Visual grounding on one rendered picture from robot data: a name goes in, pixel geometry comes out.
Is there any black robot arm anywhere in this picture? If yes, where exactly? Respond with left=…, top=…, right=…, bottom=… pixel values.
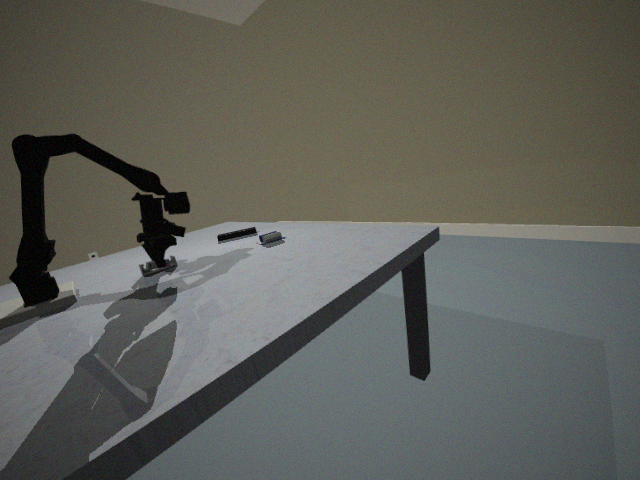
left=10, top=133, right=190, bottom=307

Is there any black and white battery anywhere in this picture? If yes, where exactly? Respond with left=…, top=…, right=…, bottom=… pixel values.
left=146, top=259, right=170, bottom=270

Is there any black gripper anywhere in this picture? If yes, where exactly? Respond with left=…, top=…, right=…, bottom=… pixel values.
left=137, top=215, right=177, bottom=268

